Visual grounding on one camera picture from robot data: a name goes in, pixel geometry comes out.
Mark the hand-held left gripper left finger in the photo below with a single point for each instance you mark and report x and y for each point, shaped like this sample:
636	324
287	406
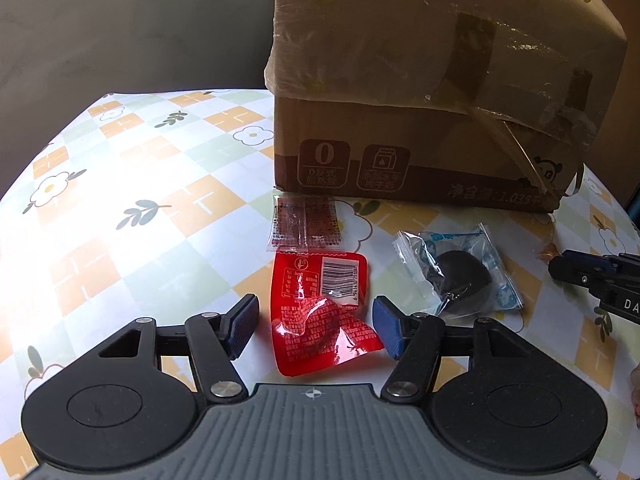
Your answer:
242	325

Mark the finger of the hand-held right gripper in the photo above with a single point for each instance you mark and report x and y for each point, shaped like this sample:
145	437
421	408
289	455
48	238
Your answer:
580	267

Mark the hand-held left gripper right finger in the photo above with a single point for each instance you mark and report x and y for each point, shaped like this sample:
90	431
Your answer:
387	325

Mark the red snack packet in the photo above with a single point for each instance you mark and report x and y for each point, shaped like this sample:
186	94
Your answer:
320	340

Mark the clear packet with black cookie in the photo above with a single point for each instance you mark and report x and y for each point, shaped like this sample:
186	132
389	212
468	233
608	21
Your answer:
460	280

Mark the clear red-dotted snack packet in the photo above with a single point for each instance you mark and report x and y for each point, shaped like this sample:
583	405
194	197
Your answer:
305	222

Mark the floral checked tablecloth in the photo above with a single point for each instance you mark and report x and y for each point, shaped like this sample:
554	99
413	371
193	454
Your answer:
150	170

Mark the taped cardboard box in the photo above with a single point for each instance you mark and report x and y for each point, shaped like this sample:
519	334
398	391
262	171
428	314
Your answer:
425	85

